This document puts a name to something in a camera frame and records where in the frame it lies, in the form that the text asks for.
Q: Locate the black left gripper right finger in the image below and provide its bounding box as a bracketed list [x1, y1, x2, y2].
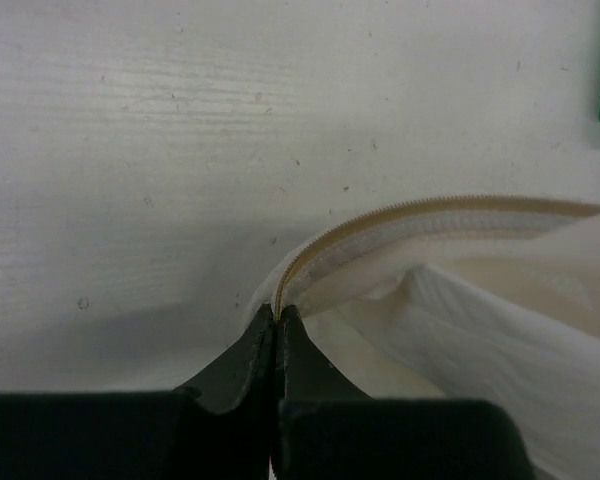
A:
[272, 306, 535, 479]

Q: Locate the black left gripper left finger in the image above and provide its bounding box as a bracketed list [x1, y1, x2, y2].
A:
[0, 304, 274, 479]

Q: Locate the white mesh laundry bag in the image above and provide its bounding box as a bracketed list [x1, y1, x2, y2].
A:
[245, 195, 600, 479]

